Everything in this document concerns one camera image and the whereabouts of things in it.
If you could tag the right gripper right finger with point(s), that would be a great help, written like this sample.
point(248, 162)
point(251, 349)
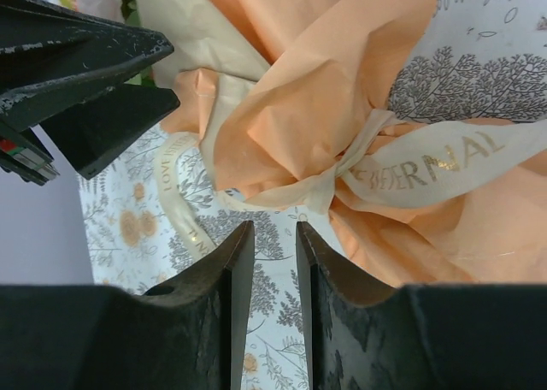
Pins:
point(356, 328)

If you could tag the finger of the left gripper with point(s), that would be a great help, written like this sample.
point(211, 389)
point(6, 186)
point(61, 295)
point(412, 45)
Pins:
point(53, 58)
point(93, 134)

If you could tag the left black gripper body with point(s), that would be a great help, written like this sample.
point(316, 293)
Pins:
point(24, 154)

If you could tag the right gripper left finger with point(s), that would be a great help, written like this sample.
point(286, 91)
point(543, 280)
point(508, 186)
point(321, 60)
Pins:
point(197, 320)

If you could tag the pink flower bunch green stems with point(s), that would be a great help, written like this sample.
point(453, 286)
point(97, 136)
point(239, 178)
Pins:
point(128, 9)

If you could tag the cream printed ribbon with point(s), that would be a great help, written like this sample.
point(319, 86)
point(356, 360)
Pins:
point(274, 156)

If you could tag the orange beige wrapping paper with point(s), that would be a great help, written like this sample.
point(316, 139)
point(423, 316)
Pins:
point(424, 60)

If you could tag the floral patterned table mat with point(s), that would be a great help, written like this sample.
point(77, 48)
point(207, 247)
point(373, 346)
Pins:
point(133, 245)

